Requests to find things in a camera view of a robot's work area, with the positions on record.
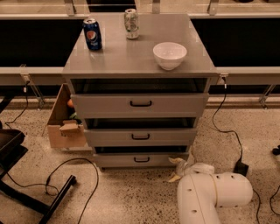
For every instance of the white bowl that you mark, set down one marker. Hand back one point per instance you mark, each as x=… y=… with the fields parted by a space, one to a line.
x=169 y=55

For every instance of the blue pepsi can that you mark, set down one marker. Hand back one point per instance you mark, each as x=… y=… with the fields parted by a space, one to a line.
x=92 y=34

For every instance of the black caster wheel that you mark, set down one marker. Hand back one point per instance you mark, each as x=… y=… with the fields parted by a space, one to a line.
x=276 y=151

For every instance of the grey top drawer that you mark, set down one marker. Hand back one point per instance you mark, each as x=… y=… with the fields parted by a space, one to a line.
x=137 y=98

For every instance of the grey middle drawer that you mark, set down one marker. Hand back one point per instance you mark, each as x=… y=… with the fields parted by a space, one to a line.
x=115 y=132

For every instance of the grey bottom drawer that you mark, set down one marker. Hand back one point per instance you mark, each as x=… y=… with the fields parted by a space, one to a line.
x=140 y=156

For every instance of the white green soda can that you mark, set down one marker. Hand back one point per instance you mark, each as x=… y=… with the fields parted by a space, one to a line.
x=131 y=23

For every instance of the grey drawer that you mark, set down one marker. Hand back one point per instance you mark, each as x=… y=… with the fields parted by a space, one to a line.
x=140 y=156
x=115 y=132
x=137 y=98

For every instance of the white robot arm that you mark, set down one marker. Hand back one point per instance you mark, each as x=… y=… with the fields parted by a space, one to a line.
x=201 y=191

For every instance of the black chair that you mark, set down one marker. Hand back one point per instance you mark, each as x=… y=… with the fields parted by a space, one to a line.
x=31 y=191

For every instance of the orange fruit in box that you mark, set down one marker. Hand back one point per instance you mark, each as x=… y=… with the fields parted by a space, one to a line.
x=70 y=103

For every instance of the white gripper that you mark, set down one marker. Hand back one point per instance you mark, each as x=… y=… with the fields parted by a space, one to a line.
x=190 y=168

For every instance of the brown cardboard box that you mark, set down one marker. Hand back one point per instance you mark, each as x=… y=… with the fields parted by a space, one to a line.
x=64 y=132

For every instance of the grey drawer cabinet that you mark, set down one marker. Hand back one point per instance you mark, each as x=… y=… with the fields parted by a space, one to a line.
x=122 y=58

